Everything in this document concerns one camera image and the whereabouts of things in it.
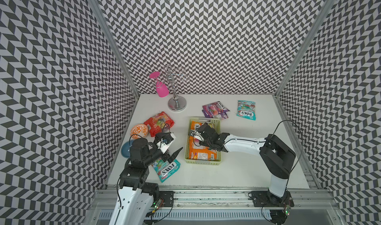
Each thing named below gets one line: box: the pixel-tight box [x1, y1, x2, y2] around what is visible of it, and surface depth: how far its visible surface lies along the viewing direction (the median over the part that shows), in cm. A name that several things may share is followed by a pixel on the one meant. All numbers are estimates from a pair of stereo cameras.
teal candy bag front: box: [151, 158, 181, 183], surface depth 82 cm
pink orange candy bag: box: [189, 135, 204, 150], surface depth 90 cm
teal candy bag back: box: [236, 100, 256, 121], surface depth 107 cm
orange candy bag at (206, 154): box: [188, 147, 218, 161], surface depth 88 cm
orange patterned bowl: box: [129, 123, 149, 140], surface depth 97 cm
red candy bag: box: [143, 111, 176, 137], surface depth 98 cm
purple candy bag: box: [201, 101, 231, 120], surface depth 107 cm
